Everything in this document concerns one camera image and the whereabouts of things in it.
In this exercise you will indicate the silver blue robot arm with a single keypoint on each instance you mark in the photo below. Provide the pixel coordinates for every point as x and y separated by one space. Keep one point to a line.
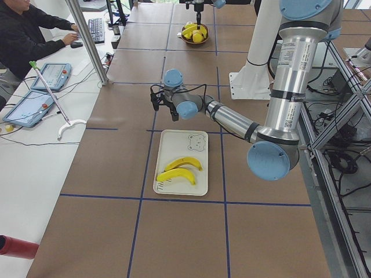
216 3
282 50

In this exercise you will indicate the aluminium frame post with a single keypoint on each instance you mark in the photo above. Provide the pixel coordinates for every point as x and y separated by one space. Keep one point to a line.
88 42

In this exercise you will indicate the brown wicker basket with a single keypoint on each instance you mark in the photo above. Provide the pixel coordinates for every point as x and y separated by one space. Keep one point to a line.
204 30

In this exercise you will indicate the white hook reaching stick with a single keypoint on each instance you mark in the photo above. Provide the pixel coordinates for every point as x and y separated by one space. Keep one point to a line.
69 123

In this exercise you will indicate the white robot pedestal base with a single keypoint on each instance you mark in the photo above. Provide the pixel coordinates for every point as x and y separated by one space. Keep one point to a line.
252 81

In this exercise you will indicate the black computer mouse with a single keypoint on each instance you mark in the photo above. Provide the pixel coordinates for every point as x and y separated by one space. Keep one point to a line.
76 44

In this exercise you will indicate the near blue teach pendant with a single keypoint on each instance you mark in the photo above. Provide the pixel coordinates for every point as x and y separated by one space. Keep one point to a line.
30 109

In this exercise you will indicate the yellow banana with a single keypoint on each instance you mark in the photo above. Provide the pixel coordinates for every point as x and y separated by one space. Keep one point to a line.
178 172
187 31
184 161

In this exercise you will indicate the far blue teach pendant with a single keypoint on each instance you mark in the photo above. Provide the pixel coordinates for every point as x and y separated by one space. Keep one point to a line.
56 74

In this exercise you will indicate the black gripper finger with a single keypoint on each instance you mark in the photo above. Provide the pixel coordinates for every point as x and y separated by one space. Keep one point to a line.
198 19
175 116

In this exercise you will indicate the black computer keyboard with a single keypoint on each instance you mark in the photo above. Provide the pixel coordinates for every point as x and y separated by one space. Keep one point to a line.
96 29

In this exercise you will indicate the red fire extinguisher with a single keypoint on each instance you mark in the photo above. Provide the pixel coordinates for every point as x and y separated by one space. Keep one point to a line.
13 247

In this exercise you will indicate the yellow lemon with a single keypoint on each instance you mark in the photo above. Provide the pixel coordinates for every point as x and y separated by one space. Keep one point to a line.
197 37

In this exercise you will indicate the white rectangular bear tray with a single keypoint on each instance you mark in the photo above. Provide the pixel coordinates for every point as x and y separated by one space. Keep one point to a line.
176 144

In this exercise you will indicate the blue teach pendant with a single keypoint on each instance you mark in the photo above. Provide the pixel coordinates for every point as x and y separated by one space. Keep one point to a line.
56 74
30 109

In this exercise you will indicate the person in black jacket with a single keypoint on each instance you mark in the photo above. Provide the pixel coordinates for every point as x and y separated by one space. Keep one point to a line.
21 37

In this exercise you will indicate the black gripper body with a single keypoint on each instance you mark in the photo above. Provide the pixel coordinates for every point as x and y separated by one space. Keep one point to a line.
198 7
172 109

